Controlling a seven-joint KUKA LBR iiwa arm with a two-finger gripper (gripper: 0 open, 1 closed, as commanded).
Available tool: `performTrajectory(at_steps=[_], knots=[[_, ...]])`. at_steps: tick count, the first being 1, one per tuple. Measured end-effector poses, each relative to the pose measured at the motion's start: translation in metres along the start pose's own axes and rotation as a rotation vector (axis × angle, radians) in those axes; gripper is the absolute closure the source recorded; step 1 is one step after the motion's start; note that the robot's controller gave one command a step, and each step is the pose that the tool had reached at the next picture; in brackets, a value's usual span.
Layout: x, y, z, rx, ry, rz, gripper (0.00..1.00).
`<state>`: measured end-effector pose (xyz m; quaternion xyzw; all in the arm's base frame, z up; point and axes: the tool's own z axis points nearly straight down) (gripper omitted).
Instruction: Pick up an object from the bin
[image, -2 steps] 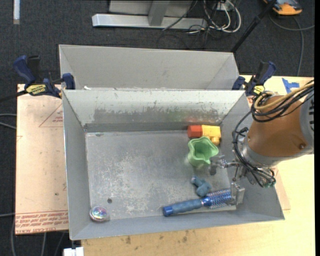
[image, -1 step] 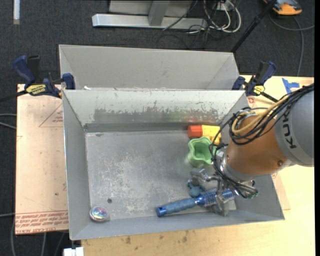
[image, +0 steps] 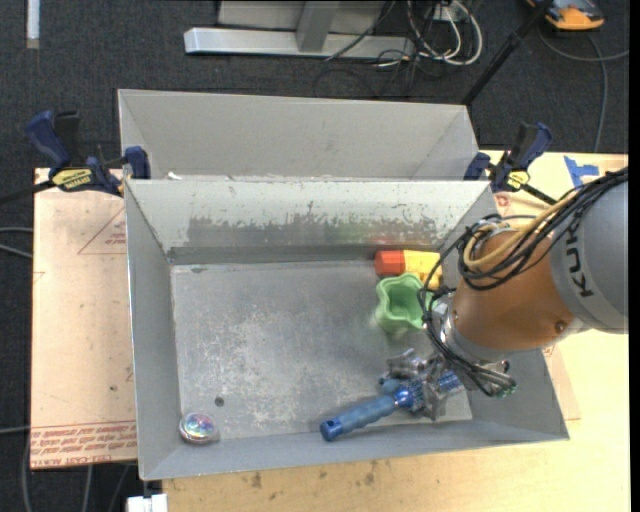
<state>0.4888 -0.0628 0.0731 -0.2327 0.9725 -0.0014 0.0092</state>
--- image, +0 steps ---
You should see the green wavy cup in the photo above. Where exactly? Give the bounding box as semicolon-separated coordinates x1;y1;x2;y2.
374;273;435;338

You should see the red-orange toy block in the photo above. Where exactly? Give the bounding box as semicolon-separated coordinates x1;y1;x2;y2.
374;249;407;278

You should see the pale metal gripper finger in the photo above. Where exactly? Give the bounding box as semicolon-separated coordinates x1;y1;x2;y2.
417;391;449;422
386;348;428;380

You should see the iridescent clear glass dome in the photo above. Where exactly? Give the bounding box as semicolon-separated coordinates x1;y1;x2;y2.
178;411;221;445

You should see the blue-handled brush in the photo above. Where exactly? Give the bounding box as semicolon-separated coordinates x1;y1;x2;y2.
319;377;437;443

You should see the grey metal bin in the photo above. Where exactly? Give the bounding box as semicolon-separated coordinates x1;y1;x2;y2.
117;89;571;482

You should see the brown cardboard board, red print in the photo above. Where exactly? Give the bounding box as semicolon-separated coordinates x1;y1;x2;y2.
30;167;139;471

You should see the yellow toy block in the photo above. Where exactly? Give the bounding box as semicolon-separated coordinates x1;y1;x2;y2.
402;249;445;292

